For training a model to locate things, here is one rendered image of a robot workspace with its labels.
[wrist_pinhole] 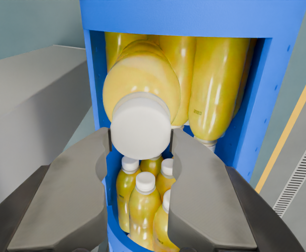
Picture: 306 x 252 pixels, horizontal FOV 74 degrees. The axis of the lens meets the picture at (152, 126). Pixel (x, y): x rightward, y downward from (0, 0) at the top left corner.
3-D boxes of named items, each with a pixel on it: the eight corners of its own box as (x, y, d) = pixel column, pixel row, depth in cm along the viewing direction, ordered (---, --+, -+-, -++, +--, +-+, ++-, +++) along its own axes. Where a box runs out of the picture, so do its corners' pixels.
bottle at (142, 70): (170, 44, 29) (203, 80, 13) (161, 90, 33) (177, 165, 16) (122, 35, 29) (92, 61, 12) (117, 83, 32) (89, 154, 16)
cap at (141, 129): (173, 98, 14) (177, 108, 12) (162, 145, 16) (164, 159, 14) (117, 88, 13) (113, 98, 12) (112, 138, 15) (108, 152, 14)
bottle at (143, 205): (163, 237, 51) (168, 181, 42) (150, 263, 45) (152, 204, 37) (140, 224, 54) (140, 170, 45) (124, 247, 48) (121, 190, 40)
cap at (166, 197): (170, 194, 39) (171, 187, 38) (188, 204, 37) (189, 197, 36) (158, 206, 37) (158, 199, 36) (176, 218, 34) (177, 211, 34)
